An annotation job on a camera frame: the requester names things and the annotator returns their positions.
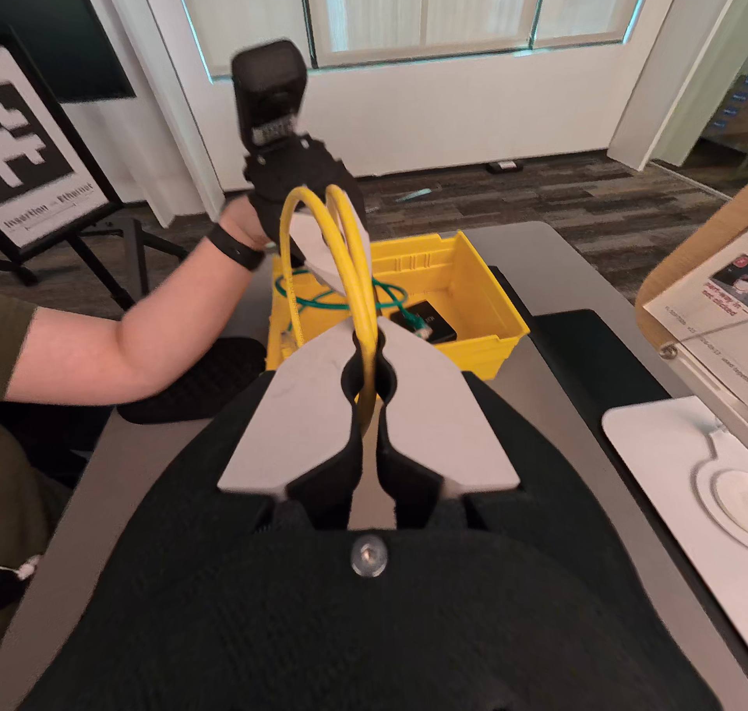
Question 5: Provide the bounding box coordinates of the yellow ethernet cable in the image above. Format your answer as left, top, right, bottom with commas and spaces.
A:
278, 184, 382, 438

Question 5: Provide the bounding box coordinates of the instruction sheet on stand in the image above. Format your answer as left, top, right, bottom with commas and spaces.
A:
602, 188, 748, 554

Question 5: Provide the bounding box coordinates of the person's left forearm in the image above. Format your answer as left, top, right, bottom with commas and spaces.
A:
3, 235, 258, 403

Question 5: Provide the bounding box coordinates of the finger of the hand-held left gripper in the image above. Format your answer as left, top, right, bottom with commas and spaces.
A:
289, 196, 372, 295

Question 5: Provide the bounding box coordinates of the frosted glass window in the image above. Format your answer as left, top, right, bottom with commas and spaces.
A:
169, 0, 655, 78

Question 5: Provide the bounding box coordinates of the marker sign on easel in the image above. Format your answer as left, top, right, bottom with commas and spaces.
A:
0, 24, 189, 310

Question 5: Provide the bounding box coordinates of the black wristband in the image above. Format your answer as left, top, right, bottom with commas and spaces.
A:
206, 223, 265, 272

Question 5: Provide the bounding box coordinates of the black network switch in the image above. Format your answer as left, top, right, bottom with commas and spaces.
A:
390, 300, 458, 345

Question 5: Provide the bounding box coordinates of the person's left hand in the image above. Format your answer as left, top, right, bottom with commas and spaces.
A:
219, 194, 274, 251

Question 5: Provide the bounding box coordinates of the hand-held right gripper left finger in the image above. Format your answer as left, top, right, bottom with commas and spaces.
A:
217, 319, 364, 529

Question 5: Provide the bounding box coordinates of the yellow plastic bin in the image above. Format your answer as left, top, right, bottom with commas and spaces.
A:
266, 231, 531, 381

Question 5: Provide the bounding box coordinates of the green ethernet cable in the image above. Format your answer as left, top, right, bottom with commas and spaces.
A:
275, 270, 433, 338

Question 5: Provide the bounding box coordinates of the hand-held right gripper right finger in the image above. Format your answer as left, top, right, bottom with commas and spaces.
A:
377, 316, 521, 529

